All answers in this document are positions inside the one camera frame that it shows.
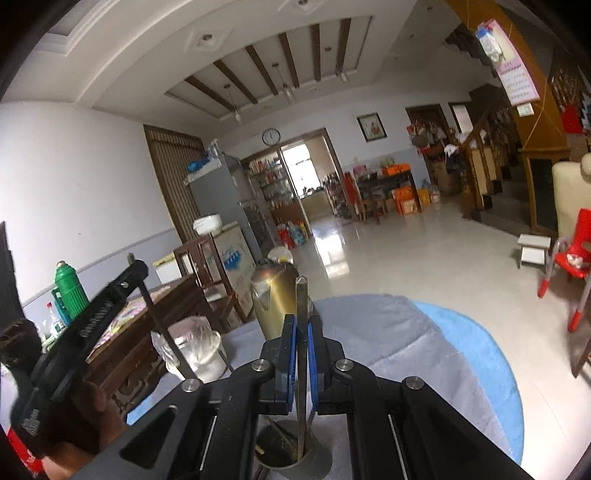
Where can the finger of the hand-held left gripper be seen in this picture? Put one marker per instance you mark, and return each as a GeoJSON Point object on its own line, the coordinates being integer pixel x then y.
{"type": "Point", "coordinates": [111, 300]}

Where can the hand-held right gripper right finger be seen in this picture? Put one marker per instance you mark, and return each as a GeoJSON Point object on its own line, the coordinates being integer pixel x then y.
{"type": "Point", "coordinates": [313, 364]}

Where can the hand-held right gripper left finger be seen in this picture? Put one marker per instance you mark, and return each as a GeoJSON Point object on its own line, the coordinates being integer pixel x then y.
{"type": "Point", "coordinates": [288, 364]}

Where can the slender steel chopstick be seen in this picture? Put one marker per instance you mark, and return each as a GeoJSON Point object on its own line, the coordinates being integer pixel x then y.
{"type": "Point", "coordinates": [302, 304]}
{"type": "Point", "coordinates": [161, 327]}

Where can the grey metal utensil holder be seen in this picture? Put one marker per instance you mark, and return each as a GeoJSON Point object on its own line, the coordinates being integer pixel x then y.
{"type": "Point", "coordinates": [321, 464]}

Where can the person's left hand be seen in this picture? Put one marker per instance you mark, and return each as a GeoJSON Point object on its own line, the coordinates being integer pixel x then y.
{"type": "Point", "coordinates": [87, 410]}

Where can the colourful printed papers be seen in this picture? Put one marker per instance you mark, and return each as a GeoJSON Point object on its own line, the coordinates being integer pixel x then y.
{"type": "Point", "coordinates": [124, 318]}

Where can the green thermos flask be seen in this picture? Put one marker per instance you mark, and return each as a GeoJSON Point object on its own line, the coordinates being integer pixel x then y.
{"type": "Point", "coordinates": [69, 290]}

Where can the gold electric kettle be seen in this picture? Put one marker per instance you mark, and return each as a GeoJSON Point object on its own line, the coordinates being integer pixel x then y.
{"type": "Point", "coordinates": [272, 304]}

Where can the dark carved wooden sideboard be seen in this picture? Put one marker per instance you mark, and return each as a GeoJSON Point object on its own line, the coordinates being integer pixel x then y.
{"type": "Point", "coordinates": [138, 360]}

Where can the grey tablecloth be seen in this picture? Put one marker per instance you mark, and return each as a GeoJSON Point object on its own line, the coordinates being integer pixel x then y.
{"type": "Point", "coordinates": [392, 369]}

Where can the brown wooden chair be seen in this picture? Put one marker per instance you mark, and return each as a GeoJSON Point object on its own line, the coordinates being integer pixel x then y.
{"type": "Point", "coordinates": [184, 258]}

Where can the clear plastic bag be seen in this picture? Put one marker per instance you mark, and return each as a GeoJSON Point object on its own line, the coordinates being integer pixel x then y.
{"type": "Point", "coordinates": [194, 330]}

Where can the white freezer with blue print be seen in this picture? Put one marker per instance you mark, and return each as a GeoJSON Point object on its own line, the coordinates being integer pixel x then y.
{"type": "Point", "coordinates": [235, 263]}

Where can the white cooking pot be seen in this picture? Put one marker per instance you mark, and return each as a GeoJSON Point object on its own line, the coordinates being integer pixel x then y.
{"type": "Point", "coordinates": [207, 224]}

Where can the brown wooden door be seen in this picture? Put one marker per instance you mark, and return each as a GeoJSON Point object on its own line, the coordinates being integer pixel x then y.
{"type": "Point", "coordinates": [171, 175]}

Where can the grey refrigerator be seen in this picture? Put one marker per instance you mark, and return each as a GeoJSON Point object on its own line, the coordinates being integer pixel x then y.
{"type": "Point", "coordinates": [217, 189]}

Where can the blue tablecloth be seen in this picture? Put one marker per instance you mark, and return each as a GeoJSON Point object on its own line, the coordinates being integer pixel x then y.
{"type": "Point", "coordinates": [485, 360]}

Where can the glass display shelf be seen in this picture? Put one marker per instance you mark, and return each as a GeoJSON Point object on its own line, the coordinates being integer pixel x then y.
{"type": "Point", "coordinates": [272, 189]}

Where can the dark wooden side table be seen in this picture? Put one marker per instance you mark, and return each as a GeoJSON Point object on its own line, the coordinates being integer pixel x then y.
{"type": "Point", "coordinates": [392, 180]}

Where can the pendant ceiling lamp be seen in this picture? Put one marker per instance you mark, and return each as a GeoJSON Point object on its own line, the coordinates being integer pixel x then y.
{"type": "Point", "coordinates": [342, 74]}
{"type": "Point", "coordinates": [236, 113]}
{"type": "Point", "coordinates": [288, 92]}

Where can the white step stool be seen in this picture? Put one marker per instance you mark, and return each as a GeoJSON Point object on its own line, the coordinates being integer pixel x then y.
{"type": "Point", "coordinates": [533, 249]}

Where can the wooden stair railing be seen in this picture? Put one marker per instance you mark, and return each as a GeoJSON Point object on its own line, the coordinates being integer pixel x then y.
{"type": "Point", "coordinates": [480, 175]}

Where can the dark wooden stool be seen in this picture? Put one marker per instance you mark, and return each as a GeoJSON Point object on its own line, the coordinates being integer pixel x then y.
{"type": "Point", "coordinates": [582, 364]}

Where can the red plastic child chair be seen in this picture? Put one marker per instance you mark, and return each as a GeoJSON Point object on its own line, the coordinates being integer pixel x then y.
{"type": "Point", "coordinates": [577, 240]}

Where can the cream armchair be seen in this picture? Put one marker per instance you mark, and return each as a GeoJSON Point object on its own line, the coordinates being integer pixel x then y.
{"type": "Point", "coordinates": [568, 194]}

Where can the round wall clock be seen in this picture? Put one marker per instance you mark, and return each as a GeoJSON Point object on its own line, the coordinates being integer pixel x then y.
{"type": "Point", "coordinates": [271, 136]}

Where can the framed wall picture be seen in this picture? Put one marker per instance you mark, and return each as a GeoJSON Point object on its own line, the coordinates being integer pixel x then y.
{"type": "Point", "coordinates": [371, 127]}

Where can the pink wall calendar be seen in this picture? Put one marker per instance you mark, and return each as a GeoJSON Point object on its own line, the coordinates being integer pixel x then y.
{"type": "Point", "coordinates": [517, 74]}

